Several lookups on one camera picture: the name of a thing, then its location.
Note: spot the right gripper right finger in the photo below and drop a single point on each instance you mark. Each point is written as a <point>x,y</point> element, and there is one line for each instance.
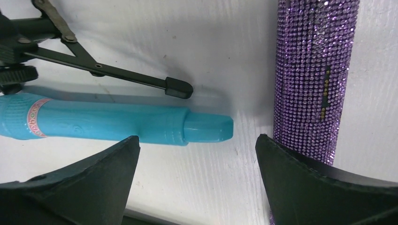
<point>304,191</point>

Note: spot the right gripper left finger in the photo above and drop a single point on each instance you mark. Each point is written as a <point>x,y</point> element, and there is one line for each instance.
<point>92,191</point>

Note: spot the purple glitter microphone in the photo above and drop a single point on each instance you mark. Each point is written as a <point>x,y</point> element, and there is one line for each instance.
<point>313,53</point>

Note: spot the tripod shock mount stand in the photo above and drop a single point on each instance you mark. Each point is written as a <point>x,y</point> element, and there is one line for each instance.
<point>49,38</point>

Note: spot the blue toy microphone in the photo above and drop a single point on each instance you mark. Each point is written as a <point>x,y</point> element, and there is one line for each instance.
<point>28,116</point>

